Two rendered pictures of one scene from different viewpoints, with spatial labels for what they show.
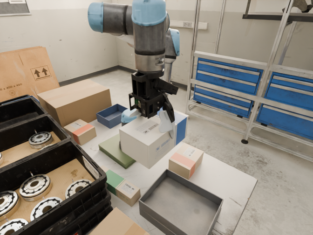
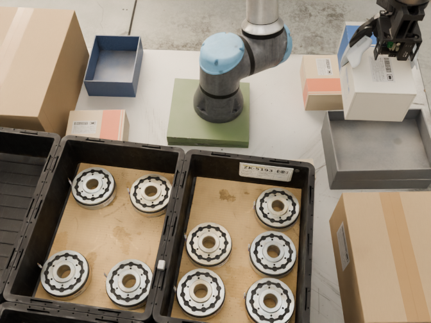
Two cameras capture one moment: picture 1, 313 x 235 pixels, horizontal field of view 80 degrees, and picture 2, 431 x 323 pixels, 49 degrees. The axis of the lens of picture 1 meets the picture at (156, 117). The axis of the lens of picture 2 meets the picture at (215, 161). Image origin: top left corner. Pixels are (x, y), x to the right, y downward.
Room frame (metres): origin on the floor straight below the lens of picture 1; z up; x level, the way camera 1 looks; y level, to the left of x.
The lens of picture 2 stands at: (0.13, 0.69, 1.85)
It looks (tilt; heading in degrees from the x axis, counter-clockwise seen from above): 58 degrees down; 323
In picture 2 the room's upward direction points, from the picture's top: 1 degrees counter-clockwise
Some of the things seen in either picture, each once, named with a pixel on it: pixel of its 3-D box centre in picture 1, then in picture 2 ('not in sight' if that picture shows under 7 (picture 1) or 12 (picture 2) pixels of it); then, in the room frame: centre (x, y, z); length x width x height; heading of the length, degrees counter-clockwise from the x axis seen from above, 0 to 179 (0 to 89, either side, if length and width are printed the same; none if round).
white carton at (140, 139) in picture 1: (155, 133); (372, 70); (0.49, 0.00, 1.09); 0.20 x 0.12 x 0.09; 140
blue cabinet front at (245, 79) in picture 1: (222, 87); not in sight; (2.00, -0.76, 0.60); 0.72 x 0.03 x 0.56; 50
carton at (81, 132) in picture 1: (80, 131); (98, 134); (0.97, 0.49, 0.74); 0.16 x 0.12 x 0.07; 54
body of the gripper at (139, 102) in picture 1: (148, 91); (399, 22); (0.47, 0.02, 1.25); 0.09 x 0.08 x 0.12; 140
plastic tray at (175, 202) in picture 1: (180, 203); (378, 143); (0.44, -0.10, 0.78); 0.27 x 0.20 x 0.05; 54
